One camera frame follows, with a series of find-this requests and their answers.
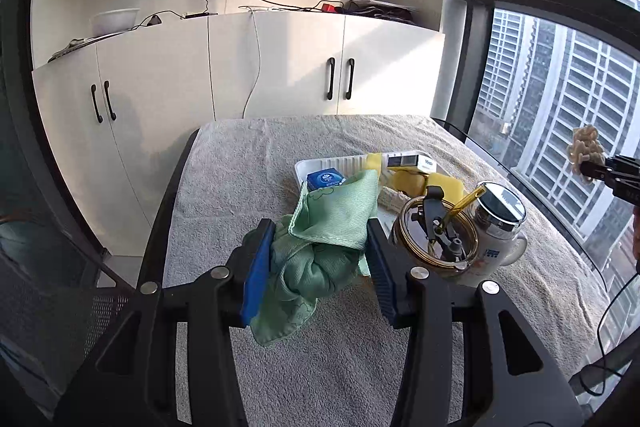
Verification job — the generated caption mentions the black mesh chair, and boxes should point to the black mesh chair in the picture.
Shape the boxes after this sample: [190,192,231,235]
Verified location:
[0,207,166,427]

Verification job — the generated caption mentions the white cable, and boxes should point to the white cable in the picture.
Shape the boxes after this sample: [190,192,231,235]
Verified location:
[243,6,263,118]

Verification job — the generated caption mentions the white mug with chrome lid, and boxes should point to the white mug with chrome lid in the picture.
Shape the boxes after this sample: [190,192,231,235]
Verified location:
[457,181,528,288]

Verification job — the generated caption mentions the blue tissue packet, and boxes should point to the blue tissue packet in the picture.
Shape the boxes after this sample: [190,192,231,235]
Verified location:
[306,169,347,192]

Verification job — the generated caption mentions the white cabinet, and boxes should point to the white cabinet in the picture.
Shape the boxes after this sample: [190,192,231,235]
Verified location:
[30,0,451,258]

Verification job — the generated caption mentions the white and dark packet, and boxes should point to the white and dark packet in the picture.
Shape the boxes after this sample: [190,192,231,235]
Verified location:
[382,152,437,174]

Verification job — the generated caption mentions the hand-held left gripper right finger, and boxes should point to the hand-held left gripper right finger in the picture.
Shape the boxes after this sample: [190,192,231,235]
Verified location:
[366,218,586,427]

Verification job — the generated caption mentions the black window frame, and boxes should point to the black window frame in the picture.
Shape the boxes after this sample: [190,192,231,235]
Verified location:
[450,0,640,142]

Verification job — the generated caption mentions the grey folded cloth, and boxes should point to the grey folded cloth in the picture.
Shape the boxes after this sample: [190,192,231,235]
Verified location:
[48,37,98,64]

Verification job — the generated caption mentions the white bowl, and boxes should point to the white bowl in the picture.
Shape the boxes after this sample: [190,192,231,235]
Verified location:
[90,8,141,36]

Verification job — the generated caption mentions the white plastic tray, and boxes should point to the white plastic tray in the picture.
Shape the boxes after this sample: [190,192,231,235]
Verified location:
[294,151,441,233]

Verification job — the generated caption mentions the amber glass cup with straw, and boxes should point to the amber glass cup with straw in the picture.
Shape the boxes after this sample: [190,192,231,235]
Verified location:
[389,186,487,278]

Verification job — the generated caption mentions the high-rise buildings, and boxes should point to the high-rise buildings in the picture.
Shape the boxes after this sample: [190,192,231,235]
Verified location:
[477,0,640,253]

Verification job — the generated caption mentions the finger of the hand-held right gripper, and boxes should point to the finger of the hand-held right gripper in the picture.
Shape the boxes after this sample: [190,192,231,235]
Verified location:
[605,154,640,178]
[580,162,640,208]

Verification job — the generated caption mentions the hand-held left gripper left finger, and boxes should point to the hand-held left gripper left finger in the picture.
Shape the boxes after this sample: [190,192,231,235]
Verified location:
[52,218,278,427]

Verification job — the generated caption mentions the green cloth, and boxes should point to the green cloth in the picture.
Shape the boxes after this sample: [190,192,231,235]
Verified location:
[250,168,381,348]

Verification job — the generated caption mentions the grey terry towel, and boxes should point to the grey terry towel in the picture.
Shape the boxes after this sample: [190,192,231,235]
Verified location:
[162,114,611,427]

